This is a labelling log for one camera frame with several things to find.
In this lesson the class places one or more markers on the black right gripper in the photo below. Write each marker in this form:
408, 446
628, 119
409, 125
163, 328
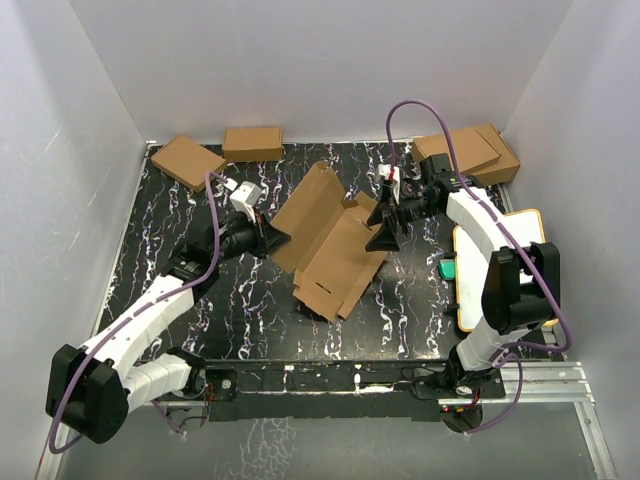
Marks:
385, 239

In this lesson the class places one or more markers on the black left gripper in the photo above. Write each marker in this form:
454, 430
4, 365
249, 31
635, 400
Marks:
267, 240

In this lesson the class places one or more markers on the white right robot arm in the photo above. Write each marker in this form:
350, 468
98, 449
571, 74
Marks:
467, 204

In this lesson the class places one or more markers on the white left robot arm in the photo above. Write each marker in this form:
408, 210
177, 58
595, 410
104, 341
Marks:
92, 388

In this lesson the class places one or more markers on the small cardboard box top right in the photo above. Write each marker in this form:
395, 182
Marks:
472, 150

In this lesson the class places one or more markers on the large cardboard box bottom right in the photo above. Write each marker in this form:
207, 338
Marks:
506, 168

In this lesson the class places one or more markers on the green eraser block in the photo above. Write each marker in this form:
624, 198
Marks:
447, 269

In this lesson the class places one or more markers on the white board with yellow rim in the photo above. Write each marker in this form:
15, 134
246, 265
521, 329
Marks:
498, 286

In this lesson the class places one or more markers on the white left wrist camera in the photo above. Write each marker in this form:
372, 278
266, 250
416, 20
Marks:
243, 197

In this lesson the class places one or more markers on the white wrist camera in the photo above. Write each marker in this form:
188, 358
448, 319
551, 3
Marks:
388, 176
243, 197

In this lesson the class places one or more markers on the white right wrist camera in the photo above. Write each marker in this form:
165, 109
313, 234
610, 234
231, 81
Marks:
388, 176

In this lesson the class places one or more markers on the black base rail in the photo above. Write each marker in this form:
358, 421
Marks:
336, 389

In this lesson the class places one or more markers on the aluminium frame rail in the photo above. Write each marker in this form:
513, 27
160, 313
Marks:
554, 431

